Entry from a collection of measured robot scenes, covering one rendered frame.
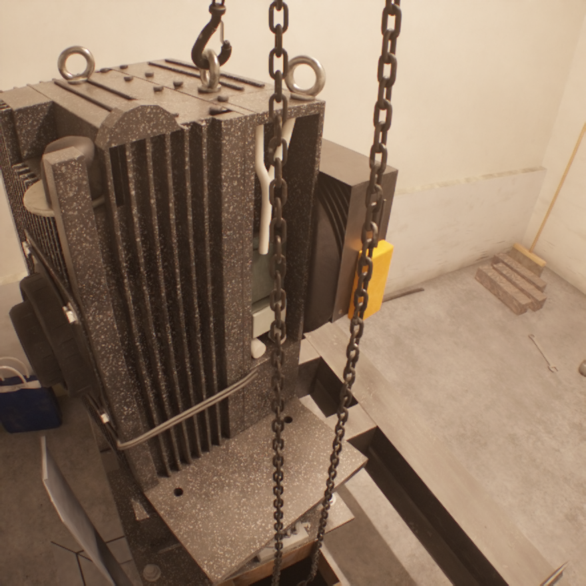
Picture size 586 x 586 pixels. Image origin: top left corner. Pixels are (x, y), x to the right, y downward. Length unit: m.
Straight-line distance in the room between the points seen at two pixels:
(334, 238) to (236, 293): 0.21
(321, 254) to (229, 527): 0.57
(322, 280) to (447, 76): 1.92
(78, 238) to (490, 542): 1.19
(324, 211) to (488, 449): 1.76
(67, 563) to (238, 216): 1.60
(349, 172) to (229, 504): 0.69
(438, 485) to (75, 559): 1.36
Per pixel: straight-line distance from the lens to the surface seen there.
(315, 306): 0.96
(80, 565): 1.97
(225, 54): 0.77
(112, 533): 1.99
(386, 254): 0.88
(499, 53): 2.96
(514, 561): 1.36
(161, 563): 1.20
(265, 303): 0.91
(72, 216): 0.57
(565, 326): 3.38
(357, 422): 1.43
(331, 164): 0.83
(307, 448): 1.07
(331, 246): 0.86
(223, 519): 0.98
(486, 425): 2.47
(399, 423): 1.46
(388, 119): 0.37
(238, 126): 0.65
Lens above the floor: 1.79
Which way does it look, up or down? 37 degrees down
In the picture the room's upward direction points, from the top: 4 degrees clockwise
